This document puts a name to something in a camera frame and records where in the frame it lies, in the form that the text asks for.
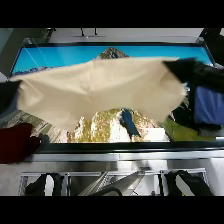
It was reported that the cream T-shirt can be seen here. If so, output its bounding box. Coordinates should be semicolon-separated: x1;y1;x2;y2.
9;55;188;133

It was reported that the black garment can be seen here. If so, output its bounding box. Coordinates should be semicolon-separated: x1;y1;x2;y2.
171;87;224;138

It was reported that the blue garment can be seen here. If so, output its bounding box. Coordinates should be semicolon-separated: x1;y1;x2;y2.
193;85;224;127

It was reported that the dark red garment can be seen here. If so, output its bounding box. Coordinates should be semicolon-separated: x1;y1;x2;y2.
0;122;44;165

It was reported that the silver frame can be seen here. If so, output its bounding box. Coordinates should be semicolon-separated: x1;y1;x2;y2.
18;149;224;197

